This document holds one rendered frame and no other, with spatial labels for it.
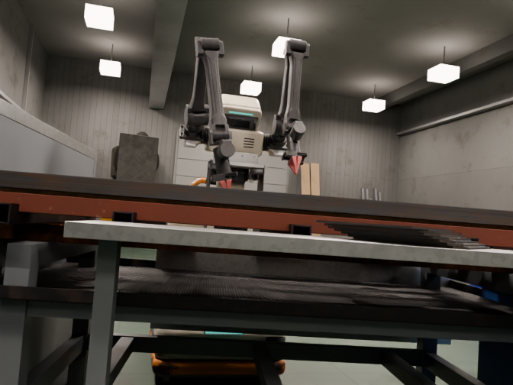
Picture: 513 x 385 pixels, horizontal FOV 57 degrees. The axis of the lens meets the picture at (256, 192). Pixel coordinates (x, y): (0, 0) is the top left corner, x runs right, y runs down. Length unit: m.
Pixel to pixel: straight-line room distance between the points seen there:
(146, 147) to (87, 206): 10.12
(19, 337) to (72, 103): 11.73
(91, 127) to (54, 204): 11.51
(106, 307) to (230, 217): 0.39
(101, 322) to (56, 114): 11.97
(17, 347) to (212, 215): 0.58
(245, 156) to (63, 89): 10.93
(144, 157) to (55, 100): 2.93
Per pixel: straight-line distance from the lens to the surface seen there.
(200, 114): 2.23
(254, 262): 2.04
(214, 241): 0.92
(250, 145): 2.36
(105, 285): 1.07
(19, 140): 1.58
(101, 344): 1.09
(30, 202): 1.32
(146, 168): 11.33
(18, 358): 1.38
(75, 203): 1.29
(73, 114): 12.89
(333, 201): 1.28
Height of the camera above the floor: 0.78
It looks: 3 degrees up
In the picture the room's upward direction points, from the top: 4 degrees clockwise
